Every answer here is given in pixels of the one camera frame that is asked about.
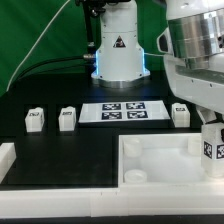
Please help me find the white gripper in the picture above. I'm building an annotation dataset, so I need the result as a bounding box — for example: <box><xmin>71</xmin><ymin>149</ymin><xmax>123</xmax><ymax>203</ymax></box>
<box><xmin>164</xmin><ymin>54</ymin><xmax>224</xmax><ymax>124</ymax></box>

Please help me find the white square tabletop part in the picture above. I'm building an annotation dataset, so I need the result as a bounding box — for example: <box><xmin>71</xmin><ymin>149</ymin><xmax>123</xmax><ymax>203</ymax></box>
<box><xmin>118</xmin><ymin>133</ymin><xmax>224</xmax><ymax>186</ymax></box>

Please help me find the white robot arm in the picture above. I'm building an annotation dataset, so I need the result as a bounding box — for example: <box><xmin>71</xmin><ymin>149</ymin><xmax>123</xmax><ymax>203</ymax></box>
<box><xmin>92</xmin><ymin>0</ymin><xmax>224</xmax><ymax>119</ymax></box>

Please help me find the white marker sheet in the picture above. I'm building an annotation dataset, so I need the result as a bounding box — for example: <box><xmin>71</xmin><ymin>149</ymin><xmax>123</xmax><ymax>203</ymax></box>
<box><xmin>79</xmin><ymin>101</ymin><xmax>170</xmax><ymax>123</ymax></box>

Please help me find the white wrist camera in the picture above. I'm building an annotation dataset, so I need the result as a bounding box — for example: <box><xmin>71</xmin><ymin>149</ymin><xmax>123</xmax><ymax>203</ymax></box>
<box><xmin>157</xmin><ymin>28</ymin><xmax>172</xmax><ymax>54</ymax></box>

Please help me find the white front rail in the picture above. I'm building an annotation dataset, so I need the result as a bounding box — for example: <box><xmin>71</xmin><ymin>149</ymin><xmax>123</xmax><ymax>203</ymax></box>
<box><xmin>0</xmin><ymin>184</ymin><xmax>224</xmax><ymax>219</ymax></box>

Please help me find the black cable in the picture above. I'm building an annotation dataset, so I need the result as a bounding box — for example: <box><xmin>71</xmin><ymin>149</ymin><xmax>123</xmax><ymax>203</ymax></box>
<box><xmin>16</xmin><ymin>54</ymin><xmax>98</xmax><ymax>81</ymax></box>

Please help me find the black camera pole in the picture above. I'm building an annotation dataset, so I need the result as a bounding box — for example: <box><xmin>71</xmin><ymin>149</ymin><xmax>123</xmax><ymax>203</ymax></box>
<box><xmin>75</xmin><ymin>0</ymin><xmax>100</xmax><ymax>54</ymax></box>

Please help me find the white cable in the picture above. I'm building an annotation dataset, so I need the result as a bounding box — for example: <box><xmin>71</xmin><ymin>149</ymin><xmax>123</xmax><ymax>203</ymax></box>
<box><xmin>5</xmin><ymin>0</ymin><xmax>72</xmax><ymax>93</ymax></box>

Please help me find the white left corner bracket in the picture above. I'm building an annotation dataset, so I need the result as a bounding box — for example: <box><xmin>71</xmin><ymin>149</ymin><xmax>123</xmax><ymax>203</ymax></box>
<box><xmin>0</xmin><ymin>143</ymin><xmax>16</xmax><ymax>183</ymax></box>

